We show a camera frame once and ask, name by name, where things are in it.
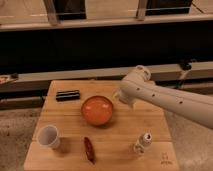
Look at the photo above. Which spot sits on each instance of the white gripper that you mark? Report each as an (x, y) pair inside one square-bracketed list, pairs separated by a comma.
[(124, 98)]

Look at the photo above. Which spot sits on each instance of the orange ceramic bowl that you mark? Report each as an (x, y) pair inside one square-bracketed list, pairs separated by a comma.
[(97, 110)]

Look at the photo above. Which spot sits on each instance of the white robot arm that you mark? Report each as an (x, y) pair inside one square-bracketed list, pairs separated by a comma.
[(192, 106)]

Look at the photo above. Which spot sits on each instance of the small white bottle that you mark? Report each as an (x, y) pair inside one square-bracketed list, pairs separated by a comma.
[(143, 142)]

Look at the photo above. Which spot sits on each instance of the black rectangular block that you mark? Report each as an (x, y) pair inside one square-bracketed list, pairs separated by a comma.
[(67, 95)]

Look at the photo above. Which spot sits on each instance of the dark red chili pepper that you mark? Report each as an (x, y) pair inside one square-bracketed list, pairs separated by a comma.
[(89, 150)]

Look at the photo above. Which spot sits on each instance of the white paper cup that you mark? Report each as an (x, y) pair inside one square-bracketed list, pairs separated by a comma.
[(48, 136)]

